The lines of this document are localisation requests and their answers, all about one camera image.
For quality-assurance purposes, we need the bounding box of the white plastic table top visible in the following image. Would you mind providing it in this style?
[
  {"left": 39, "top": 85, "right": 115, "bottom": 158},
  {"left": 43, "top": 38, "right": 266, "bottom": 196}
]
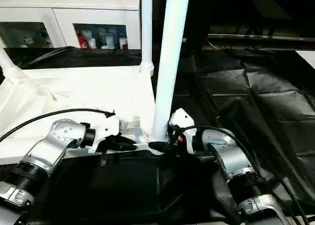
[{"left": 0, "top": 64, "right": 168, "bottom": 166}]

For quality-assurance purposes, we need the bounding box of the white plastic table leg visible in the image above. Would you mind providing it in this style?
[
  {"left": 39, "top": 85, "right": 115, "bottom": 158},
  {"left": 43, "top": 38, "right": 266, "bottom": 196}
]
[
  {"left": 0, "top": 36, "right": 25, "bottom": 80},
  {"left": 139, "top": 0, "right": 155, "bottom": 75},
  {"left": 149, "top": 0, "right": 192, "bottom": 144}
]

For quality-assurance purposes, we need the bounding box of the black plastic mat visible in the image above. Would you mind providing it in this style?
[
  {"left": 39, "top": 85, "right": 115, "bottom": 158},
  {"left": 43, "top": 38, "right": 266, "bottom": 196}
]
[{"left": 0, "top": 46, "right": 315, "bottom": 223}]

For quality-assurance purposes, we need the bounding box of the red bottle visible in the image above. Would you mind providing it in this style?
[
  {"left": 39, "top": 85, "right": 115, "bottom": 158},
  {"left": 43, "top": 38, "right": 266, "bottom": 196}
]
[{"left": 76, "top": 29, "right": 88, "bottom": 49}]

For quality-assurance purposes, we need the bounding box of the white sideboard cabinet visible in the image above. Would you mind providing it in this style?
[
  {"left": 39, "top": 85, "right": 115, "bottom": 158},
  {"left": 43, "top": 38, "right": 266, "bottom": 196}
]
[{"left": 0, "top": 0, "right": 143, "bottom": 50}]

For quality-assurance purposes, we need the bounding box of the white flat board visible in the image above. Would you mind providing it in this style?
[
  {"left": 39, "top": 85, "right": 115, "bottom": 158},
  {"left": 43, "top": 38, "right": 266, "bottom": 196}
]
[{"left": 295, "top": 50, "right": 315, "bottom": 64}]

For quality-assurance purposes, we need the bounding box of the dark metal rail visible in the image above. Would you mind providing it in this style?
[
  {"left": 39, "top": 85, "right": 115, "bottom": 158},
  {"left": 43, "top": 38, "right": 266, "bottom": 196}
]
[{"left": 208, "top": 33, "right": 315, "bottom": 42}]

